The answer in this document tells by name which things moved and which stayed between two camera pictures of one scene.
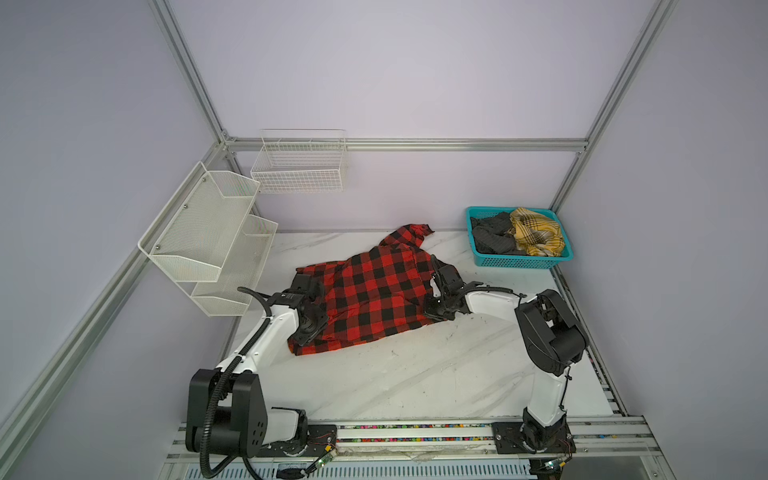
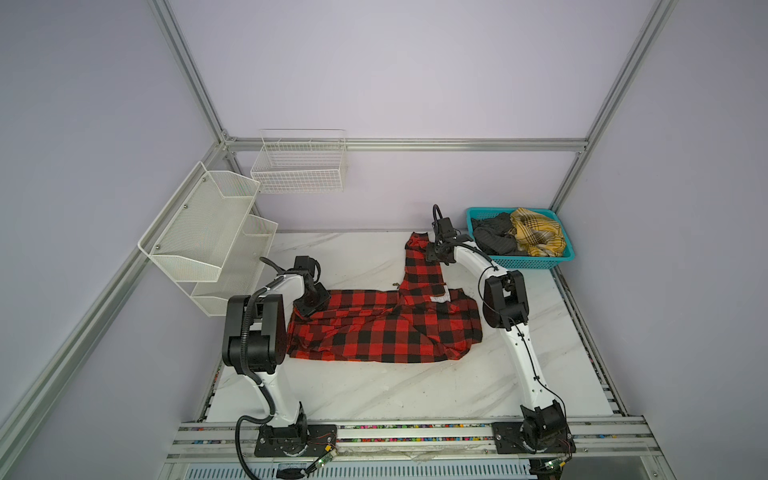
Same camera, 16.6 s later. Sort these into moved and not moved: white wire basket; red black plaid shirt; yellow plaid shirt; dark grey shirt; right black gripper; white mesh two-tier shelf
Moved: red black plaid shirt; right black gripper
Not moved: white mesh two-tier shelf; dark grey shirt; yellow plaid shirt; white wire basket
